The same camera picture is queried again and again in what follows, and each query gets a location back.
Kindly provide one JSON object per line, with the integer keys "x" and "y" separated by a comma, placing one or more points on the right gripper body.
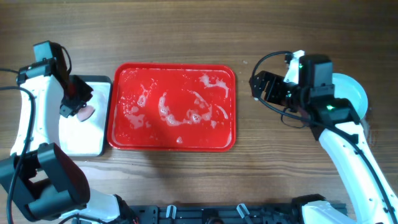
{"x": 268, "y": 88}

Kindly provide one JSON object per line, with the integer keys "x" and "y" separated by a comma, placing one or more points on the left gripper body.
{"x": 73, "y": 104}

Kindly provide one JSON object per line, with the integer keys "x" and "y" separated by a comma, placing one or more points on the pink sponge with green scourer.
{"x": 85, "y": 113}

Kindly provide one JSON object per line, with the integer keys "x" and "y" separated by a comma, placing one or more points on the light blue plate with sauce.
{"x": 347, "y": 87}

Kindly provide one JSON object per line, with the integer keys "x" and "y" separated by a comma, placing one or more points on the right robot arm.
{"x": 301, "y": 87}

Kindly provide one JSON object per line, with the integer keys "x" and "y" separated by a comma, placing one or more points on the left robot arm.
{"x": 41, "y": 180}

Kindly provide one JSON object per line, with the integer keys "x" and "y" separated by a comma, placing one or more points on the black tray with soapy water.
{"x": 88, "y": 138}

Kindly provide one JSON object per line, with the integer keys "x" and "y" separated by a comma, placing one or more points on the red plastic tray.
{"x": 173, "y": 107}

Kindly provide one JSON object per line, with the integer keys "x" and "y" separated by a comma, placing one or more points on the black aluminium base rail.
{"x": 268, "y": 213}

